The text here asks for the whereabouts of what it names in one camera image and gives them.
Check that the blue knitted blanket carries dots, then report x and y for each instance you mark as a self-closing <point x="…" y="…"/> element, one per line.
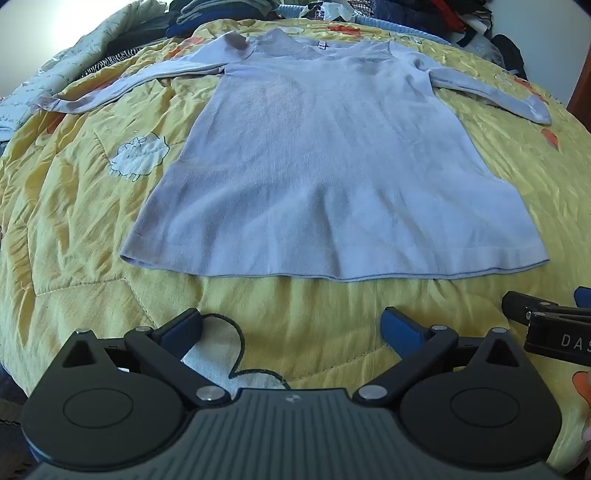
<point x="401" y="30"/>

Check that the light blue long-sleeve shirt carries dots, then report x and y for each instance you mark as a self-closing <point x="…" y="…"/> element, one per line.
<point x="323" y="184"/>

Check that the pile of dark clothes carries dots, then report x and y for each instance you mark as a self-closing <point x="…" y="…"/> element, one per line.
<point x="207" y="14"/>

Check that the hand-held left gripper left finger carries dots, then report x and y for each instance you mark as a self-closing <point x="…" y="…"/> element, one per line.
<point x="178" y="330"/>

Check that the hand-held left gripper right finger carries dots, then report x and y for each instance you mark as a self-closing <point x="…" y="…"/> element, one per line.
<point x="401" y="330"/>

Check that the yellow flower-print quilt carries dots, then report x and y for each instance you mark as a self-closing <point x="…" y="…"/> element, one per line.
<point x="69" y="230"/>

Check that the white plastic bag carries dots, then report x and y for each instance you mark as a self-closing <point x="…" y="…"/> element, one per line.
<point x="334" y="8"/>

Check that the white patterned blanket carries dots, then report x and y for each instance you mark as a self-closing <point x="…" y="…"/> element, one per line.
<point x="55" y="60"/>

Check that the heap of dark garments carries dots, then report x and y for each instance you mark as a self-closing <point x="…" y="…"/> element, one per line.
<point x="438" y="18"/>

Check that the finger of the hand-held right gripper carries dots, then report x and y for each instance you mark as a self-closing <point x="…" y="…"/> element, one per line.
<point x="549" y="334"/>
<point x="519" y="303"/>

